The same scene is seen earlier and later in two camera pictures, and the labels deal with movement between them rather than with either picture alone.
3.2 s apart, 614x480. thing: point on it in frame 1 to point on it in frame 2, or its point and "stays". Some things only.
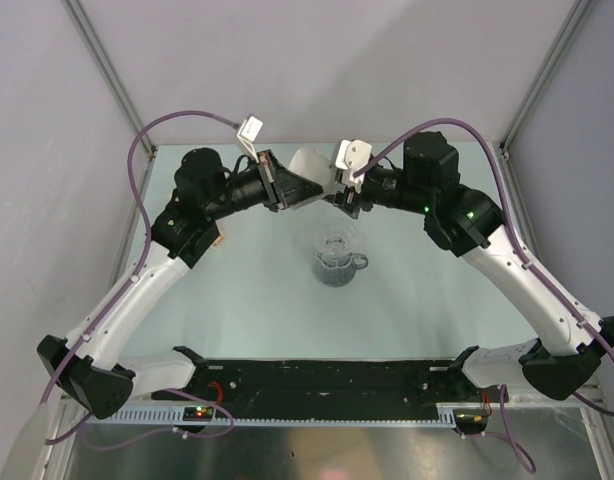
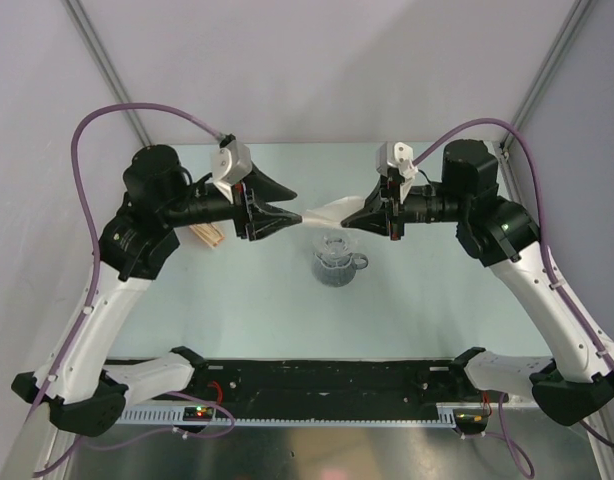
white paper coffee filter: x=314 y=166 to x=333 y=212
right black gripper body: x=351 y=199 to x=390 y=193
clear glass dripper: x=335 y=241 stays
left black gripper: x=282 y=188 to x=265 y=219
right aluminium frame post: x=545 y=73 stays
